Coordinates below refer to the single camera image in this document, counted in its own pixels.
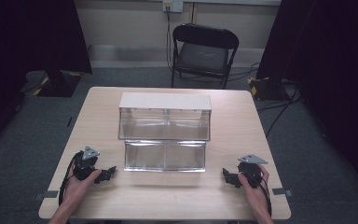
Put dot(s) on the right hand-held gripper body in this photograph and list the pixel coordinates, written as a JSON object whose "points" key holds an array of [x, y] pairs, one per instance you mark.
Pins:
{"points": [[251, 172]]}

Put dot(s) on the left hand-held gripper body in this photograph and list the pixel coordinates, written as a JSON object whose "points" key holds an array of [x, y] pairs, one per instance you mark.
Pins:
{"points": [[84, 166]]}

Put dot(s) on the person's right hand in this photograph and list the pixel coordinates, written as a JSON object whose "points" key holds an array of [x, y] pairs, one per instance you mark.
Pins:
{"points": [[254, 194]]}

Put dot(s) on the person's left hand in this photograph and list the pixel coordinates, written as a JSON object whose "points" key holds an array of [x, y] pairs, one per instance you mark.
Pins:
{"points": [[76, 188]]}

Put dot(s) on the clear two-tier organizer white top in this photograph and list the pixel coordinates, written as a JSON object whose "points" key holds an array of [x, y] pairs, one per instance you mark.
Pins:
{"points": [[164, 130]]}

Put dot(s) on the black stand base yellow tape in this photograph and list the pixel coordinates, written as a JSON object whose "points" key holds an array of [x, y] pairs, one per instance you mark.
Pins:
{"points": [[59, 84], [267, 88]]}

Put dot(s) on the black folding chair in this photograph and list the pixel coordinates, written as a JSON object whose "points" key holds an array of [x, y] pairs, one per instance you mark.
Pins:
{"points": [[203, 56]]}

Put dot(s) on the black curtain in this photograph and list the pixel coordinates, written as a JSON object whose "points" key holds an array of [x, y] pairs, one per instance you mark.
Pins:
{"points": [[28, 46], [332, 77]]}

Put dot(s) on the white wall outlet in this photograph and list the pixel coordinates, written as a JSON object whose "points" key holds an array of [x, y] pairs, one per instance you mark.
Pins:
{"points": [[173, 5]]}

